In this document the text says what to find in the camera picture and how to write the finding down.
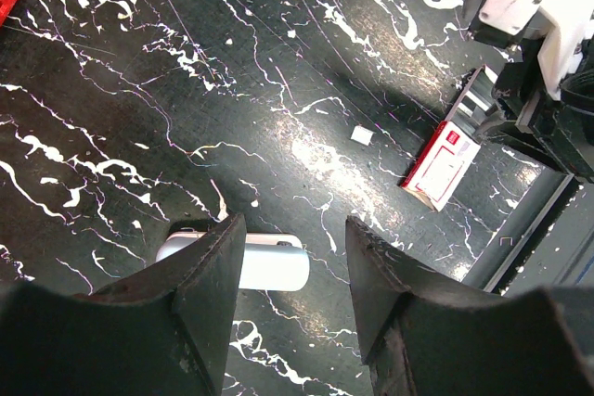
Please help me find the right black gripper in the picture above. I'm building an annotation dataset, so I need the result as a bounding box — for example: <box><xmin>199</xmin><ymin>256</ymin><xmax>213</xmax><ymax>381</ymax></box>
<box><xmin>477</xmin><ymin>62</ymin><xmax>593</xmax><ymax>183</ymax></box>

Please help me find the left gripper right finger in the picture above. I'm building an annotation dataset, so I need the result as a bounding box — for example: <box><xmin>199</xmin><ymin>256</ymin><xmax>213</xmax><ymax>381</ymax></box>
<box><xmin>345</xmin><ymin>216</ymin><xmax>593</xmax><ymax>395</ymax></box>

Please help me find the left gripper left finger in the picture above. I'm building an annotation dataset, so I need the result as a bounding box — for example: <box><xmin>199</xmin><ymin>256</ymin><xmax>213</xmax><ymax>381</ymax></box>
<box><xmin>1</xmin><ymin>213</ymin><xmax>247</xmax><ymax>395</ymax></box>

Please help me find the red white staples box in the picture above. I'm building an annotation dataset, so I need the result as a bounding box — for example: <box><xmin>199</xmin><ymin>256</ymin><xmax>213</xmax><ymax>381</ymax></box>
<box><xmin>401</xmin><ymin>65</ymin><xmax>497</xmax><ymax>211</ymax></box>

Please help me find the small light blue stapler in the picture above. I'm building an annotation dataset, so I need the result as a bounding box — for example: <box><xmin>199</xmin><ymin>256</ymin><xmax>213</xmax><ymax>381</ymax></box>
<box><xmin>140</xmin><ymin>219</ymin><xmax>310</xmax><ymax>305</ymax></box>

